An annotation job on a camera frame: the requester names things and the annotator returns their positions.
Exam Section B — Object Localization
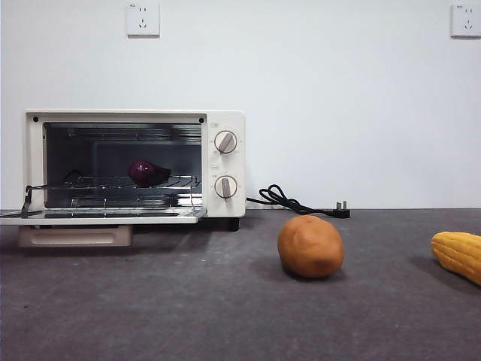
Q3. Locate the purple eggplant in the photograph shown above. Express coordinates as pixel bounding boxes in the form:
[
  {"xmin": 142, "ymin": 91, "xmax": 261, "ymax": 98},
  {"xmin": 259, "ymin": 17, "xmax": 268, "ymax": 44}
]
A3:
[{"xmin": 128, "ymin": 159, "xmax": 172, "ymax": 187}]

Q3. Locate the glass oven door beige handle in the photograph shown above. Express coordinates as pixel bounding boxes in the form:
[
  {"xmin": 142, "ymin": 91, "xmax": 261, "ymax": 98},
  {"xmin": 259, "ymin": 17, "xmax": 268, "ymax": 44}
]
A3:
[{"xmin": 0, "ymin": 207, "xmax": 208, "ymax": 247}]

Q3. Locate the white Toshiba toaster oven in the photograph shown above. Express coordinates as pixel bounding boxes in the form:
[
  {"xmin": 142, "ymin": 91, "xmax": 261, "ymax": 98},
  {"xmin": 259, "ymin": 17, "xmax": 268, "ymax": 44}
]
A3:
[{"xmin": 24, "ymin": 109, "xmax": 247, "ymax": 232}]

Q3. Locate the beige oven knob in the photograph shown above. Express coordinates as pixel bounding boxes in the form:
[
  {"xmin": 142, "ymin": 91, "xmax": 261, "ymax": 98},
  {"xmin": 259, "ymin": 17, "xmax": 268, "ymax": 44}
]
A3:
[
  {"xmin": 213, "ymin": 174, "xmax": 238, "ymax": 199},
  {"xmin": 213, "ymin": 129, "xmax": 238, "ymax": 154}
]

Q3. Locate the brown potato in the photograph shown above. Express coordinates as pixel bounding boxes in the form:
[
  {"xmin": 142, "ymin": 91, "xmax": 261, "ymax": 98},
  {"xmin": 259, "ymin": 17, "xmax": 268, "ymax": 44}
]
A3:
[{"xmin": 277, "ymin": 214, "xmax": 345, "ymax": 279}]

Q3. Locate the yellow corn cob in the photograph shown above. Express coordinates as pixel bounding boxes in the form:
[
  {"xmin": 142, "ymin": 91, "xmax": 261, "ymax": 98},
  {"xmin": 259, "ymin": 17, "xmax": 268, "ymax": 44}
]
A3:
[{"xmin": 430, "ymin": 231, "xmax": 481, "ymax": 287}]

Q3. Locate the black power cable with plug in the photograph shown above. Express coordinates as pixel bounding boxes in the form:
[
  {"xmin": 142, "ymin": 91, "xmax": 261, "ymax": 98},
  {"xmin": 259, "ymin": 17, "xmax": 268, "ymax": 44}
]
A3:
[{"xmin": 246, "ymin": 184, "xmax": 352, "ymax": 220}]

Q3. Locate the metal wire oven rack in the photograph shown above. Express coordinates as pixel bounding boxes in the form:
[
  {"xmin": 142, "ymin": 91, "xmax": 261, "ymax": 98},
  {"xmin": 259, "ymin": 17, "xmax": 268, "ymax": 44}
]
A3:
[{"xmin": 26, "ymin": 174, "xmax": 202, "ymax": 190}]

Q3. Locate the white wall socket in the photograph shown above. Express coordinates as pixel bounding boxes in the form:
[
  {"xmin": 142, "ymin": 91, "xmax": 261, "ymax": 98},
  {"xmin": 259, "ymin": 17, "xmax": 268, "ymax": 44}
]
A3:
[
  {"xmin": 126, "ymin": 2, "xmax": 161, "ymax": 38},
  {"xmin": 450, "ymin": 3, "xmax": 481, "ymax": 38}
]

